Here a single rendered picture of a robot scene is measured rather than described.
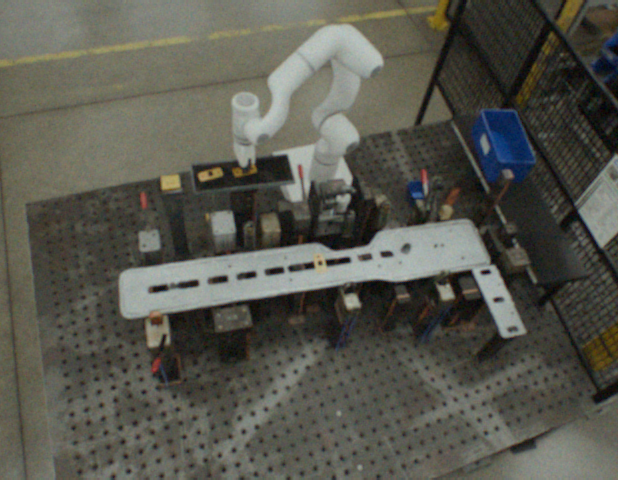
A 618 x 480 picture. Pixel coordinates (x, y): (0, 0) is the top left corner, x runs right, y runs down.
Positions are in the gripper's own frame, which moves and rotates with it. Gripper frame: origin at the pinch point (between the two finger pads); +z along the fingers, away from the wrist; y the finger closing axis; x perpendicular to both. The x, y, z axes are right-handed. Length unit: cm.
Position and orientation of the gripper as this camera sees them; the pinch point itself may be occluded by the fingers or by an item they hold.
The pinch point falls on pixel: (244, 166)
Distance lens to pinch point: 197.9
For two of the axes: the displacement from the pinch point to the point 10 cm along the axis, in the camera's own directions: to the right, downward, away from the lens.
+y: 3.9, 7.9, -4.8
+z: -1.1, 5.5, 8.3
